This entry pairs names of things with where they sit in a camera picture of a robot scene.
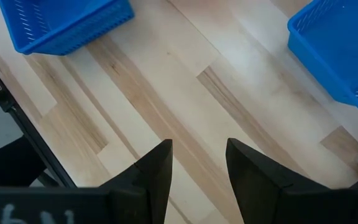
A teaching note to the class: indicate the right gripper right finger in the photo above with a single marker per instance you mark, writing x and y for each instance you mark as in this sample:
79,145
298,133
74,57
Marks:
259,193

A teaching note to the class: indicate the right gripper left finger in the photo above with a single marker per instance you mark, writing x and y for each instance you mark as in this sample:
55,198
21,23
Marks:
148,186

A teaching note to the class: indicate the person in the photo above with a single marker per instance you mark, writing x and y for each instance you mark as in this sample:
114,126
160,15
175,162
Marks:
5,165

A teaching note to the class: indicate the blue plastic basket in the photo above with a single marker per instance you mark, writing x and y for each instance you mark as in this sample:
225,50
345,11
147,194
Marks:
73,18
337,46

